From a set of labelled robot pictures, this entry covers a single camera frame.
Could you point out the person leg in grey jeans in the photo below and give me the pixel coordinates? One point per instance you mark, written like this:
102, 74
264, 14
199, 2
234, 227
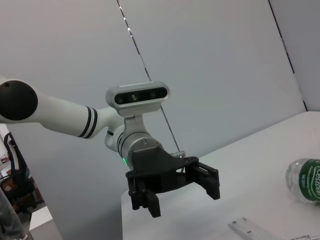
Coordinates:
8, 215

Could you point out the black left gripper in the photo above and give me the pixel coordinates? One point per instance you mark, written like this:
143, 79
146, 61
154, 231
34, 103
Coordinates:
152, 162

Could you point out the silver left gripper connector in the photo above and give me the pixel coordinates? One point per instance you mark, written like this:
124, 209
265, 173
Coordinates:
178, 154

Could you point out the black office chair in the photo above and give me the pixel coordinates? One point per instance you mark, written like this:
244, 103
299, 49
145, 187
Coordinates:
18, 165

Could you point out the silver white ballpoint pen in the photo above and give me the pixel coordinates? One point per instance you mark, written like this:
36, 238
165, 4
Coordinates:
303, 237

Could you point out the clear plastic ruler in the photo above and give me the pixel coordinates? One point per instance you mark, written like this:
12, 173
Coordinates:
247, 230

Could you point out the clear green-label water bottle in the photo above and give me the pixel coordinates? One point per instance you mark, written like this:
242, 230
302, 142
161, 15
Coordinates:
307, 180

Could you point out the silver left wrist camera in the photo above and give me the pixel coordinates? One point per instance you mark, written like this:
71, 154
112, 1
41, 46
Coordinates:
140, 96

